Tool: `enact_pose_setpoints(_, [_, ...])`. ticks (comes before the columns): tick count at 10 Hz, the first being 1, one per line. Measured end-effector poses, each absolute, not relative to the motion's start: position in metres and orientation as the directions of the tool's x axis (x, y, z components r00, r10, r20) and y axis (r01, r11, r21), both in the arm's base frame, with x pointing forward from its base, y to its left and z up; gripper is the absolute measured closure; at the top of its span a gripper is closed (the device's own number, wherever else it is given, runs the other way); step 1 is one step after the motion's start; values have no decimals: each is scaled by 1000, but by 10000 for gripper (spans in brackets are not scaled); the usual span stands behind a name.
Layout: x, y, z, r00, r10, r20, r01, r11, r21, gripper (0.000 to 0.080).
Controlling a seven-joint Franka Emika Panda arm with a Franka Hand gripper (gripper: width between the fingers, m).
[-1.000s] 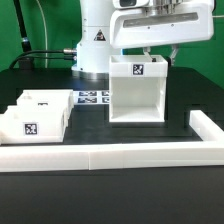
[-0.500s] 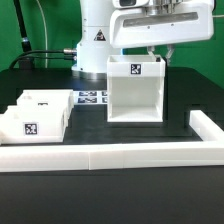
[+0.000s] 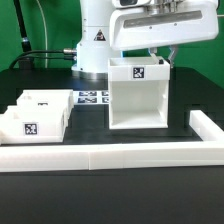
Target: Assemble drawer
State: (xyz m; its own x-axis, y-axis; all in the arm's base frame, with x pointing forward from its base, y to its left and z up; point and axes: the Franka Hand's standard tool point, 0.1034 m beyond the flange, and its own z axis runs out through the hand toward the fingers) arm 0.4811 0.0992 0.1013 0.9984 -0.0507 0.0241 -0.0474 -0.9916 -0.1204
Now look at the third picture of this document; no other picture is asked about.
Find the white fiducial tag sheet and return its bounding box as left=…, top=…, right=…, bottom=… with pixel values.
left=73, top=90, right=109, bottom=105

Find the black cable with connector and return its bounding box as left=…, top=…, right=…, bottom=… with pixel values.
left=9, top=48, right=78, bottom=70

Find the white front drawer with tag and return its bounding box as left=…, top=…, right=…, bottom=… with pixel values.
left=0, top=106, right=68, bottom=144

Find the white drawer with tag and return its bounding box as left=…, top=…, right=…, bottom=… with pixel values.
left=16, top=89, right=74, bottom=118
left=0, top=106, right=68, bottom=144

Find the white thin cable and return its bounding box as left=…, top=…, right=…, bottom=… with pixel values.
left=35, top=0, right=49, bottom=69

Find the white drawer cabinet box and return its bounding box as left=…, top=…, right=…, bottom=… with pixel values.
left=108, top=56, right=170, bottom=129

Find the white U-shaped fence rail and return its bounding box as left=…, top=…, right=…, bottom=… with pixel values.
left=0, top=110, right=224, bottom=172

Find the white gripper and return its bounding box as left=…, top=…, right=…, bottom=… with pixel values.
left=109, top=0, right=219, bottom=68

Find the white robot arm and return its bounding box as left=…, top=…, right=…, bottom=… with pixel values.
left=72, top=0, right=220, bottom=79

